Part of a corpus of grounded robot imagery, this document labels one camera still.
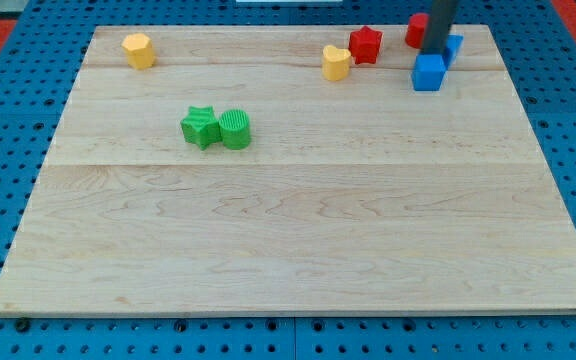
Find blue triangle block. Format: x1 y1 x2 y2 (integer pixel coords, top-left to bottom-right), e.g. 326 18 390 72
442 34 464 69

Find green star block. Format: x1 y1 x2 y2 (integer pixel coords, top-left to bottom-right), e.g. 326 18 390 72
180 106 222 150

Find red star block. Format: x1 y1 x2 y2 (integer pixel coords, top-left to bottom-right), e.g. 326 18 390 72
349 26 383 64

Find light wooden board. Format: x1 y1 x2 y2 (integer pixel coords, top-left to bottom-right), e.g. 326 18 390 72
0 25 576 318

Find green cylinder block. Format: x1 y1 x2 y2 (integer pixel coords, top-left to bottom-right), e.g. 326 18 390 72
218 109 251 150

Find yellow heart block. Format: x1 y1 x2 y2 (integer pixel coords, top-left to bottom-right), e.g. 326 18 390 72
322 45 351 81

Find blue cube block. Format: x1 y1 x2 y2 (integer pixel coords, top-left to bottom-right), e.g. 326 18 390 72
411 54 447 91

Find yellow hexagon block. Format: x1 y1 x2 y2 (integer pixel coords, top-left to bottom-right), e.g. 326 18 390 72
121 33 156 70

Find red cylinder block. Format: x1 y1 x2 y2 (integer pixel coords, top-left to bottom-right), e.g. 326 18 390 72
405 12 429 49

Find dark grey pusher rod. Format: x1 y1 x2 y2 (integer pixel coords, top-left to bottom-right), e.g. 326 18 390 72
420 0 459 55

